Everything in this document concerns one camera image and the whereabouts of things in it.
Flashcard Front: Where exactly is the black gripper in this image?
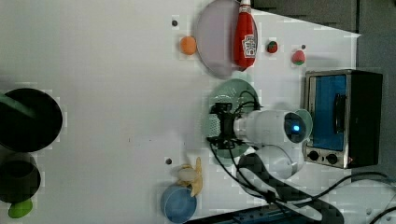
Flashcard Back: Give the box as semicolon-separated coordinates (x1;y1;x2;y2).
206;103;243;149

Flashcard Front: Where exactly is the mint green plastic strainer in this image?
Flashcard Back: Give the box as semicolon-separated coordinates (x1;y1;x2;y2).
203;78;261;160

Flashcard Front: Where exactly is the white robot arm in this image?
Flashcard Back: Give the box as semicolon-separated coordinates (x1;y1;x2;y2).
206;102;346;224

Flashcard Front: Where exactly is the peeled toy banana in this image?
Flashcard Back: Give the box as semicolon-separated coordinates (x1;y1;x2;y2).
177;157;203;197

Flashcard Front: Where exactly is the blue bowl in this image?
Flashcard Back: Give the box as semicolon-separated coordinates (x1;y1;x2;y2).
161;185;197;224

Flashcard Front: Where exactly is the mint green cup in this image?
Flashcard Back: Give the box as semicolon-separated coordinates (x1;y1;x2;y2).
296;109;313;140

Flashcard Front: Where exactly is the red toy strawberry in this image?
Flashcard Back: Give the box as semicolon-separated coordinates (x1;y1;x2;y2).
266;41;278;53

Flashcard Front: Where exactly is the orange toy fruit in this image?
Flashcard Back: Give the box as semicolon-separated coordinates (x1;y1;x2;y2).
179;36;197;55

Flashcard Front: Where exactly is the red ketchup bottle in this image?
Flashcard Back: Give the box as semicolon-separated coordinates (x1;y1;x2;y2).
233;0;257;69

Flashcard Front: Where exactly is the pink toy peach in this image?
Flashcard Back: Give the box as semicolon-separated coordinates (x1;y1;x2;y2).
291;50;305;65

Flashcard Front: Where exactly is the grey round plate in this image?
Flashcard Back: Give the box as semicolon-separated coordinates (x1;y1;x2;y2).
195;0;258;78

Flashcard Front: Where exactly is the black toaster oven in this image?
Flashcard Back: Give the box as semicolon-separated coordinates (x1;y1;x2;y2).
303;69;383;169

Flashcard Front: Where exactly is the large black round base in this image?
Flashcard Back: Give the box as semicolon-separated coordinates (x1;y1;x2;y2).
0;88;63;152

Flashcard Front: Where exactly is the small black round base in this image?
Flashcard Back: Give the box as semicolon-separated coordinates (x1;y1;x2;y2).
0;153;41;203

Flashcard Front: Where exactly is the green toy lime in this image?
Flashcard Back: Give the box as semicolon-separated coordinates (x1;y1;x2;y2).
8;199;33;218

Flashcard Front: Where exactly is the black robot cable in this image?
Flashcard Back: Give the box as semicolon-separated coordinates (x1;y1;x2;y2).
208;90;396;224

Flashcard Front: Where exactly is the blue metal frame rail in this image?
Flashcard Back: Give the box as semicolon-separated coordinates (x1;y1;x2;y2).
184;205;310;224

